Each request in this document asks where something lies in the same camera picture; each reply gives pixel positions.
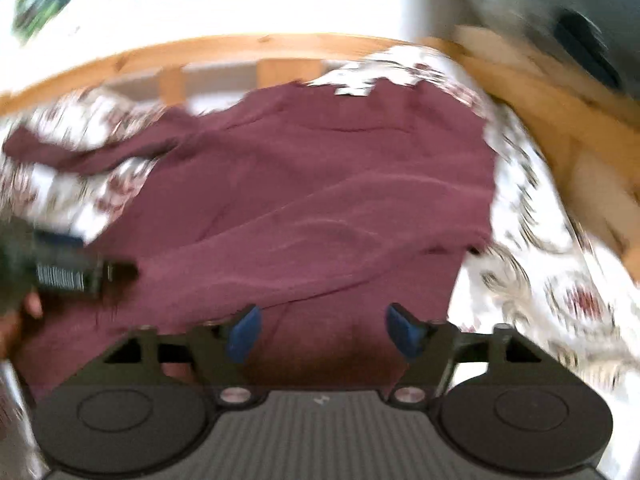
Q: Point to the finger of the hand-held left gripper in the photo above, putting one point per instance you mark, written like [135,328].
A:
[122,270]

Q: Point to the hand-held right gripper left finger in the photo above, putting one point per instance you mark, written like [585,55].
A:
[244,334]

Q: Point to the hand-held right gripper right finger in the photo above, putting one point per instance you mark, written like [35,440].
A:
[402,334]

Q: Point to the maroon towel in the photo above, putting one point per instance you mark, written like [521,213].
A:
[325,185]

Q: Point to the person's left hand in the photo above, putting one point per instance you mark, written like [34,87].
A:
[32,306]

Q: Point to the floral bedsheet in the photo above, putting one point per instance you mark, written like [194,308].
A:
[550,270]

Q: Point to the wooden bed frame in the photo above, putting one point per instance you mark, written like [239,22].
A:
[150,57]

